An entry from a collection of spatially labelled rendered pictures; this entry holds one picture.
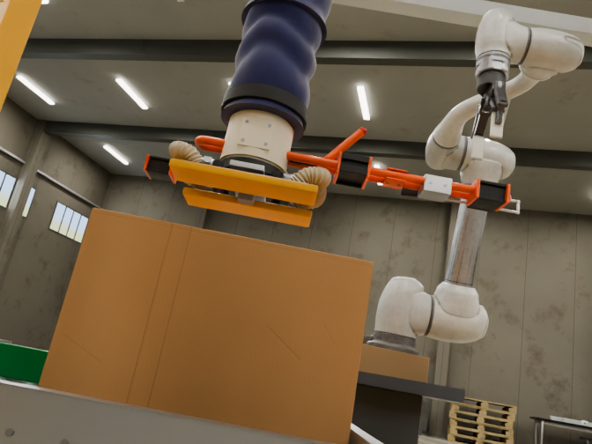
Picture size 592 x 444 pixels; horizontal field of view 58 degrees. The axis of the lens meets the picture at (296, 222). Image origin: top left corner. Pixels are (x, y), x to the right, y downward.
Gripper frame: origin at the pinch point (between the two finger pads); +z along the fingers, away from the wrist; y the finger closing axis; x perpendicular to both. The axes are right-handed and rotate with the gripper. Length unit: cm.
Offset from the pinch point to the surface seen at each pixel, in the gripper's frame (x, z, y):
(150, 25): -390, -491, -700
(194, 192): -73, 26, -3
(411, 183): -18.1, 14.4, -0.1
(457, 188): -7.4, 14.9, 3.6
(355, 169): -33.5, 15.8, 6.0
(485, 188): -0.4, 13.9, 3.6
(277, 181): -51, 26, 16
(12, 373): -113, 79, -21
